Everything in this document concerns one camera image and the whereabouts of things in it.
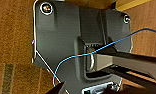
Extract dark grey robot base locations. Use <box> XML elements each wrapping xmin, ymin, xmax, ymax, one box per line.
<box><xmin>31</xmin><ymin>0</ymin><xmax>134</xmax><ymax>94</ymax></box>

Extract thin blue cable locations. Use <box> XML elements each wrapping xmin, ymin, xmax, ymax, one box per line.
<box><xmin>52</xmin><ymin>29</ymin><xmax>156</xmax><ymax>86</ymax></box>

